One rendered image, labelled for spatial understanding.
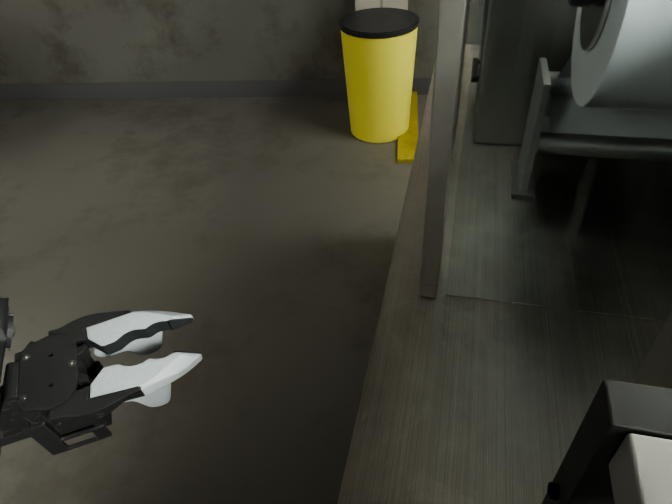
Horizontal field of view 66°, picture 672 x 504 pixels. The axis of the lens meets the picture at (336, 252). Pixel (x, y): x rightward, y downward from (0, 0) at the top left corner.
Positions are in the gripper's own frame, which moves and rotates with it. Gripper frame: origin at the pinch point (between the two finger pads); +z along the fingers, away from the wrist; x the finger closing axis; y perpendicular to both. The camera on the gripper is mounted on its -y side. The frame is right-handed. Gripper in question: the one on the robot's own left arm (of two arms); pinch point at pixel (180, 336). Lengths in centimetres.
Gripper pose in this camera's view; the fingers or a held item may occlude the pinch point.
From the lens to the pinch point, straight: 49.0
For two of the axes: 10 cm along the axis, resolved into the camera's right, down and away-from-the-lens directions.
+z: 9.4, -2.7, 2.1
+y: 0.1, 6.5, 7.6
